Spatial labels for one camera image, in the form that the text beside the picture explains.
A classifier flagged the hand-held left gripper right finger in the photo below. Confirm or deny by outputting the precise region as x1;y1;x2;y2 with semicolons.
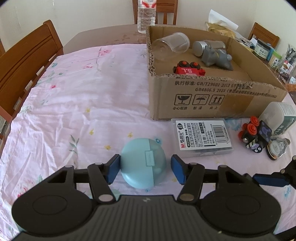
170;154;246;204

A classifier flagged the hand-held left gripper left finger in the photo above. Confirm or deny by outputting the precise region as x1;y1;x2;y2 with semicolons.
47;154;121;204

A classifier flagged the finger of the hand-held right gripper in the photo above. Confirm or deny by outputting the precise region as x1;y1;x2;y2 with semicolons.
252;156;296;188

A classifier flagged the light blue round case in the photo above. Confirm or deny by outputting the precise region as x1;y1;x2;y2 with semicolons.
121;138;167;188

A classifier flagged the cardboard box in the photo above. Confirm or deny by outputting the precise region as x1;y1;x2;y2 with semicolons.
146;25;288;121

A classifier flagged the red toy train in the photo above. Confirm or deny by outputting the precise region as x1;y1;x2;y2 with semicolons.
173;61;206;77

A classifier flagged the grey toy figure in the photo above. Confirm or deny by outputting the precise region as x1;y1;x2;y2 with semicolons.
201;46;234;70

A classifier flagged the clear plastic cup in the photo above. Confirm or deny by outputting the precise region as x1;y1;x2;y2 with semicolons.
151;32;191;61

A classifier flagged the yellow capsule bottle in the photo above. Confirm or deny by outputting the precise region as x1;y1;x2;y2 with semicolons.
192;40;227;57

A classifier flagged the clear tape dispenser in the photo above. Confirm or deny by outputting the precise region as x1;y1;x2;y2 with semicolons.
266;137;291;160

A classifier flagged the clear pen refill box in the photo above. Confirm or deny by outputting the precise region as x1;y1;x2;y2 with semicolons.
171;118;234;159

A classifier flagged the black toy train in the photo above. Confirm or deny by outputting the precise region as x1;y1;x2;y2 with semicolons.
239;116;273;154

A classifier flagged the white container with green label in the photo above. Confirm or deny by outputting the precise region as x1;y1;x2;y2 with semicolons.
258;101;296;137

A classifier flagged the pink floral tablecloth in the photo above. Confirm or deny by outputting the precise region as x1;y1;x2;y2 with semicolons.
0;43;296;232

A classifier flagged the small green jar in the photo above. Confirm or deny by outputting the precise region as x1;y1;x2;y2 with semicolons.
268;50;285;69

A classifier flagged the pen holder with stationery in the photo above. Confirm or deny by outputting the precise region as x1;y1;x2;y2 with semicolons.
281;44;296;77

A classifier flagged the small dark jar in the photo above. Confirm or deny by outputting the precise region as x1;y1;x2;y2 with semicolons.
254;39;273;61

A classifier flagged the wooden dining chair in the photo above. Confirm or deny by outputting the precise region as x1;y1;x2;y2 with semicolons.
0;20;64;140
132;0;179;25
248;22;280;48

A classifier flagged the bunch of black pens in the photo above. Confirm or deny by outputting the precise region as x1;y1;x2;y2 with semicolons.
239;37;255;49

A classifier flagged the clear plastic water bottle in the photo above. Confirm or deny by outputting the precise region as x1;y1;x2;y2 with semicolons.
137;0;157;33

